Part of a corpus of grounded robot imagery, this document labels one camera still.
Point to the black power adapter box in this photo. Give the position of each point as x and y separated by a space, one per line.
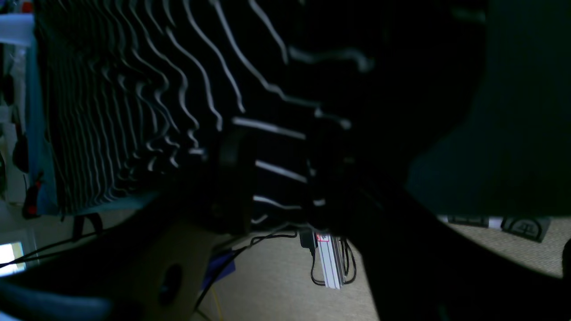
307 239

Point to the aluminium extrusion post with label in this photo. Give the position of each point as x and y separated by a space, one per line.
329 248

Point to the navy white striped t-shirt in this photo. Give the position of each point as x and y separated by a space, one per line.
138 91

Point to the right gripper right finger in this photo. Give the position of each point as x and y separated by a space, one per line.
418 269

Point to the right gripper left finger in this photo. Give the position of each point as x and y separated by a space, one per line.
151 267

